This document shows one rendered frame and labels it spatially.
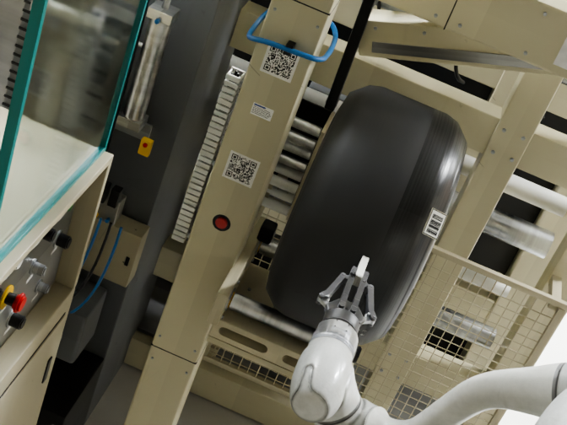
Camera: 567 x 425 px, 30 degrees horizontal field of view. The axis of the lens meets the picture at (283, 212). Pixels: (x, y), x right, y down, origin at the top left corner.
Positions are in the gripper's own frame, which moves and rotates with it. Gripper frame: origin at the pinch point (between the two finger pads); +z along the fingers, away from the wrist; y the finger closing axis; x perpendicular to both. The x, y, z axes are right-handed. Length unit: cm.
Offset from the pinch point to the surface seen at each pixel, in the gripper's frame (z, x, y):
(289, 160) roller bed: 61, 26, 27
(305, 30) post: 29, -31, 31
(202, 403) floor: 61, 135, 25
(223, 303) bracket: 8.4, 33.8, 25.7
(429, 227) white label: 11.1, -9.5, -9.9
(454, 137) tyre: 33.1, -18.9, -8.1
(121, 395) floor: 49, 133, 50
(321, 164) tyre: 15.1, -10.5, 16.8
